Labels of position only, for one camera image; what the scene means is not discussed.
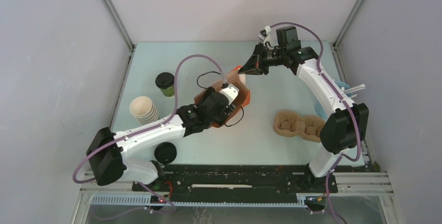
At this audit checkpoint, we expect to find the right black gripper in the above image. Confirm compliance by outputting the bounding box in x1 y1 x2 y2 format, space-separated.
239 42 287 76

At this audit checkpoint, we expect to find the orange paper bag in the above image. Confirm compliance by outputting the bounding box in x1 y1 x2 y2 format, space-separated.
194 66 251 128

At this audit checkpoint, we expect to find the black coffee cup lid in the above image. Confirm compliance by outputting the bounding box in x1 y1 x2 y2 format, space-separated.
155 72 175 90

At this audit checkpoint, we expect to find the brown pulp cup carrier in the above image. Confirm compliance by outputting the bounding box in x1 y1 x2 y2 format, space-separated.
273 110 325 143

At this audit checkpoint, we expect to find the green paper coffee cup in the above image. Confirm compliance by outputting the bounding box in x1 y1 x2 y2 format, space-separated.
160 85 175 97

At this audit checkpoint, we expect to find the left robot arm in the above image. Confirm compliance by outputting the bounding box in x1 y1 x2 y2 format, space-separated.
87 84 240 191

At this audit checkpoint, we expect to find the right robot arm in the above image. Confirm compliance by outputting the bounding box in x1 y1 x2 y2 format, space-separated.
238 22 369 192

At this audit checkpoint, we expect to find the stack of black lids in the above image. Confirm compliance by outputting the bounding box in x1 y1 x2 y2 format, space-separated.
154 142 177 165

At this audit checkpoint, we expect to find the stack of paper cups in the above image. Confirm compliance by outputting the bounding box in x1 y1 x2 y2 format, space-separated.
129 96 159 125

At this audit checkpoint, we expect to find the blue cup of stirrers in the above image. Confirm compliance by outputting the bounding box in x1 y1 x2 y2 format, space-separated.
314 80 366 120

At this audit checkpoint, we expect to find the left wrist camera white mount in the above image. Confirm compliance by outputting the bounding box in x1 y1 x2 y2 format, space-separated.
220 84 239 104

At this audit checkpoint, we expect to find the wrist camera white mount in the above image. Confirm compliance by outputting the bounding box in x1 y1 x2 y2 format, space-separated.
258 26 274 49
220 84 239 104

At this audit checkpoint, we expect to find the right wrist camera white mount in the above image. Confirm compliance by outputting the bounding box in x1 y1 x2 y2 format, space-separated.
258 26 274 49

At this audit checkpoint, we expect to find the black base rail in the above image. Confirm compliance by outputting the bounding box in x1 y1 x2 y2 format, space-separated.
148 164 338 204

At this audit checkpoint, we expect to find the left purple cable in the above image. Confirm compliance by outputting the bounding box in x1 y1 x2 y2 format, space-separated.
72 54 227 216

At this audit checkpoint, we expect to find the purple cable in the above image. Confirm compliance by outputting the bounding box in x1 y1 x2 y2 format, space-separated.
269 22 363 224
72 54 227 216

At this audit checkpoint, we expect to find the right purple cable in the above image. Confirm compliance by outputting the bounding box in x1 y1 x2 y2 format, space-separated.
269 22 363 224

